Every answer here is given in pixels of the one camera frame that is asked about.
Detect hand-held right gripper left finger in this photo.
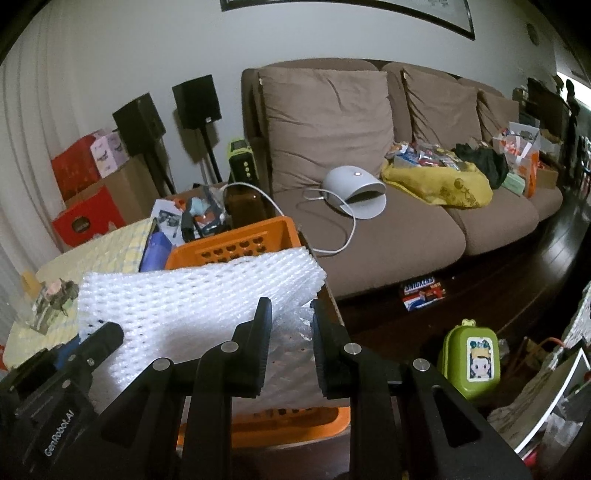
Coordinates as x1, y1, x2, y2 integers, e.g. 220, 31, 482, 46
60, 296, 273, 480

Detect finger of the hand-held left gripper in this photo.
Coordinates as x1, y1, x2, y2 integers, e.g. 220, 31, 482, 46
69, 322, 124, 370

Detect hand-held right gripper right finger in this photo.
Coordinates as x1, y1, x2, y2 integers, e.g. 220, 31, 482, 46
311, 299, 532, 480

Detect green clothes clip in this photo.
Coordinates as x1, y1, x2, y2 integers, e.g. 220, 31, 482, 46
31, 282, 79, 330

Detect orange plastic basket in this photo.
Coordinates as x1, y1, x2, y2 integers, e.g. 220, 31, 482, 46
165, 216, 352, 450

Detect white foam net sheets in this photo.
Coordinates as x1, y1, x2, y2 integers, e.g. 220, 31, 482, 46
76, 247, 326, 407

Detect yellow plaid tablecloth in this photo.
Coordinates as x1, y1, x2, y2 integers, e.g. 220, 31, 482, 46
0, 217, 160, 370

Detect purple tissue pack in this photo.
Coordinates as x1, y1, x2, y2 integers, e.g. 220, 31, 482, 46
139, 232, 174, 273

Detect red and blue snack box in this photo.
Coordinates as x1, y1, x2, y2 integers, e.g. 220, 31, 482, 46
401, 275, 446, 312

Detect brown sofa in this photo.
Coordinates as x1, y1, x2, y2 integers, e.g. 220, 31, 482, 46
241, 58, 564, 301

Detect brown glass bottle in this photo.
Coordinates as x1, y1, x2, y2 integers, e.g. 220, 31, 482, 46
224, 182, 271, 229

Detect red box with oval label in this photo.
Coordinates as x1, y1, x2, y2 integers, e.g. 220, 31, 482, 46
52, 187, 127, 252

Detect cluttered open box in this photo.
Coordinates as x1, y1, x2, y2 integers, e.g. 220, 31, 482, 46
150, 185, 232, 243

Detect white nail lamp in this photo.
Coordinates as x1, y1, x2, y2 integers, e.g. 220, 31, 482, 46
321, 167, 386, 220

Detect green cartoon lunch box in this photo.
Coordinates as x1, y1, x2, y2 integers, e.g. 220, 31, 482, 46
436, 318, 502, 400

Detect brown cardboard box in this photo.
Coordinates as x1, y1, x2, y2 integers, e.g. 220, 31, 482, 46
65, 154, 160, 227

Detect green and black radio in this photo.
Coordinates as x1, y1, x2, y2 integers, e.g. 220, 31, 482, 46
226, 137, 256, 183

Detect red patterned gift bag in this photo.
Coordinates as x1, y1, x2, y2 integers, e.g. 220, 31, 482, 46
51, 135, 102, 201

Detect yellow cloth bag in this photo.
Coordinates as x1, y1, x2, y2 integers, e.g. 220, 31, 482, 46
381, 157, 494, 206

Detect small white pink box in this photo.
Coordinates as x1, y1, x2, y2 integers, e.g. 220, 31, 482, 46
90, 130, 130, 178

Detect pile of snack packets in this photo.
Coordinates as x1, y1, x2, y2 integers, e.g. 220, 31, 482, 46
392, 141, 462, 169

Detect brown sofa cushion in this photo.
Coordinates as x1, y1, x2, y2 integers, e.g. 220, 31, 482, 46
259, 67, 393, 195
478, 90, 520, 139
402, 67, 483, 148

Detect white curtain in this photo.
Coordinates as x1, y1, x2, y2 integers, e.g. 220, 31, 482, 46
0, 28, 70, 278

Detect black speaker on stand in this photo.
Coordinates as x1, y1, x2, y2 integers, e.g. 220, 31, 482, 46
172, 75, 222, 183
112, 93, 177, 197

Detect grey paper bag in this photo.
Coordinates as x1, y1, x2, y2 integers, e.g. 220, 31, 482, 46
487, 281, 591, 462

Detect dark clothes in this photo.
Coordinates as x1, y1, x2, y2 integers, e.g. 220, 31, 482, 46
452, 143, 509, 190

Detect light green box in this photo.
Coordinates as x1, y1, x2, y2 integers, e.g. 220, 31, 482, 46
501, 171, 527, 195

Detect white and orange gift bag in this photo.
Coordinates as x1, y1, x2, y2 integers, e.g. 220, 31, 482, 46
492, 121, 541, 197

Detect dark wooden furniture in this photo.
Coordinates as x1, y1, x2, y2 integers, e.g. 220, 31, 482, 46
526, 78, 573, 134

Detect framed ink painting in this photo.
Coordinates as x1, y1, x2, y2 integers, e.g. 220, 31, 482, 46
219, 0, 476, 42

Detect white cable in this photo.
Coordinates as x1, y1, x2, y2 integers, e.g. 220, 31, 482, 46
222, 182, 356, 254

